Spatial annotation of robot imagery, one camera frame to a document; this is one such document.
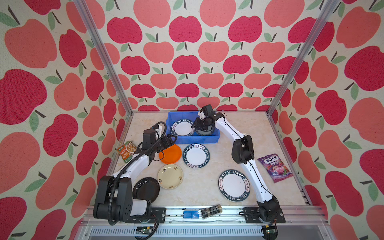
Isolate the green rim plate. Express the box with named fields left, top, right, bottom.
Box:
left=170, top=119, right=195, bottom=137
left=182, top=144, right=211, bottom=169
left=218, top=169, right=251, bottom=202

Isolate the teal blue floral plate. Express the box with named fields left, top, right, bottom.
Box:
left=195, top=126, right=215, bottom=136

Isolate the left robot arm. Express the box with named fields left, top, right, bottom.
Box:
left=93, top=134, right=178, bottom=226

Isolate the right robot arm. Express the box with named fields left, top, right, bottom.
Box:
left=193, top=110, right=281, bottom=223

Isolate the blue plastic bin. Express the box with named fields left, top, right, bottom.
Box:
left=166, top=111, right=221, bottom=145

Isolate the orange plastic plate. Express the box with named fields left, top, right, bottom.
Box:
left=159, top=145, right=182, bottom=165

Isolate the cream floral plate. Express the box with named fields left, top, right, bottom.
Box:
left=157, top=164, right=184, bottom=190

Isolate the green orange snack packet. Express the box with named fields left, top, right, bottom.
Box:
left=117, top=141, right=137, bottom=163

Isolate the black plate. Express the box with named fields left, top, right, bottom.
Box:
left=133, top=177, right=160, bottom=203

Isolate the blue small box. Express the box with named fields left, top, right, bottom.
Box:
left=183, top=210, right=200, bottom=219

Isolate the black cylindrical part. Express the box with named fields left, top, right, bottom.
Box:
left=201, top=204, right=223, bottom=219

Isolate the green circuit board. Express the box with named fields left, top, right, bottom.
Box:
left=135, top=226, right=153, bottom=235

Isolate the purple candy bag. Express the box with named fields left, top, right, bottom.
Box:
left=257, top=154, right=293, bottom=183

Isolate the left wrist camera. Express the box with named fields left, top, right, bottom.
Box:
left=142, top=129, right=157, bottom=150

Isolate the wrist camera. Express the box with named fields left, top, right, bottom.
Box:
left=142, top=129, right=157, bottom=150
left=198, top=105, right=216, bottom=120

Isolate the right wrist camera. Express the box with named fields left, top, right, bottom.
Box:
left=198, top=105, right=216, bottom=120

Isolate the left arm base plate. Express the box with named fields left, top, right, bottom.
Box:
left=126, top=208, right=167, bottom=224

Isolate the left aluminium post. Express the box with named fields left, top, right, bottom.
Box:
left=74, top=1, right=134, bottom=117

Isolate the aluminium post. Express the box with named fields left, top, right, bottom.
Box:
left=266, top=0, right=341, bottom=118
left=74, top=1, right=134, bottom=117

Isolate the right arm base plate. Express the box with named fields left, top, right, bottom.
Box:
left=239, top=208, right=286, bottom=224

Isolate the aluminium front rail frame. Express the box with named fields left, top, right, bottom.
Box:
left=74, top=206, right=336, bottom=240

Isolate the right aluminium post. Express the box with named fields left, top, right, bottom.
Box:
left=266, top=0, right=341, bottom=118

